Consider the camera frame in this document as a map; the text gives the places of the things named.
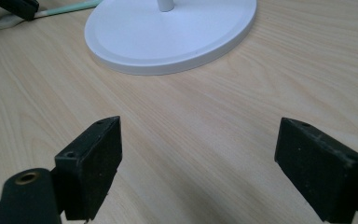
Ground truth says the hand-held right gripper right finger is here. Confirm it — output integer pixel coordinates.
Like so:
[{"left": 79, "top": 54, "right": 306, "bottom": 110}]
[{"left": 274, "top": 117, "right": 358, "bottom": 222}]

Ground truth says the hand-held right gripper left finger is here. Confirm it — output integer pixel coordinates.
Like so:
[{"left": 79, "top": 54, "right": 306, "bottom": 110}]
[{"left": 54, "top": 116, "right": 123, "bottom": 221}]

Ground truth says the green and cream silicone brush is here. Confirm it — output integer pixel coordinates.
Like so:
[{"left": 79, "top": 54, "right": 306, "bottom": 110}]
[{"left": 0, "top": 0, "right": 104, "bottom": 34}]

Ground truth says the white round plate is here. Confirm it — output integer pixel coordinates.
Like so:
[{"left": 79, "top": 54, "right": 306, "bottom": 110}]
[{"left": 84, "top": 0, "right": 257, "bottom": 77}]

